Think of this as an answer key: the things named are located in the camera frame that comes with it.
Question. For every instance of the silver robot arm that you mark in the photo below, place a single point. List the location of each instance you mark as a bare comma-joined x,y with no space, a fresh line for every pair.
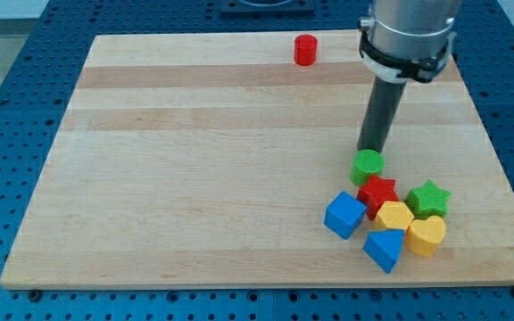
407,39

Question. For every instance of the wooden board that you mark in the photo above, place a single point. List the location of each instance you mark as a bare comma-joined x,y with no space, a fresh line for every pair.
208,160

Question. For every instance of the blue cube block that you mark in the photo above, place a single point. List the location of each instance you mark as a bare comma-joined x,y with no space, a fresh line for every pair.
344,214

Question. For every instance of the green cylinder block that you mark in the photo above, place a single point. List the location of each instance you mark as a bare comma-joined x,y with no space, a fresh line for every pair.
365,163

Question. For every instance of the red cylinder block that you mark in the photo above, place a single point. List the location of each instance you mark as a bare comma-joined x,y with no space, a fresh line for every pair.
305,49

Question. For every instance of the red star block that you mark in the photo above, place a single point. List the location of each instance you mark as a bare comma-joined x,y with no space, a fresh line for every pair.
375,193

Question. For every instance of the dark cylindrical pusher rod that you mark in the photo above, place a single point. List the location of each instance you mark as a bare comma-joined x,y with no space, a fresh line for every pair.
383,102

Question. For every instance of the yellow hexagon block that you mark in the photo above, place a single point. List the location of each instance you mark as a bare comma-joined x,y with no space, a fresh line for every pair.
393,215

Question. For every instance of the blue triangle block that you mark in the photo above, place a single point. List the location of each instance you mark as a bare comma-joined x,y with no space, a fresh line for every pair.
384,247

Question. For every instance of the green star block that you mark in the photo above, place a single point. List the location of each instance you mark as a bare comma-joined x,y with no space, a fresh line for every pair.
428,200

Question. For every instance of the yellow heart block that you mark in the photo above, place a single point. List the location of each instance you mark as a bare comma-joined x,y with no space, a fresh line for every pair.
423,236

